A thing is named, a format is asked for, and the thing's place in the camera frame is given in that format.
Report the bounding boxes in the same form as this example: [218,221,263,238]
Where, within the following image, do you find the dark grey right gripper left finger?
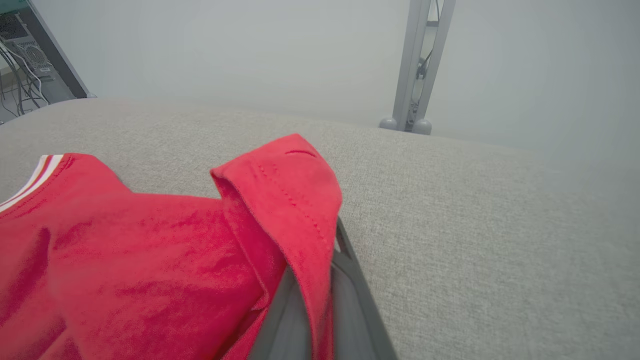
[247,267,314,360]

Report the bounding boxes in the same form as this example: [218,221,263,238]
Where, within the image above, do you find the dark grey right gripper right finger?
[330,217,399,360]

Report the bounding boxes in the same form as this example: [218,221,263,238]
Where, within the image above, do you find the red garment with white trim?
[0,133,344,360]

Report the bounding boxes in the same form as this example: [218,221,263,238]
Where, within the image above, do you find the grey computer case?
[0,11,54,81]

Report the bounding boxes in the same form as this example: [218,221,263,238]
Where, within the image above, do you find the grey metal partition post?
[378,0,457,136]

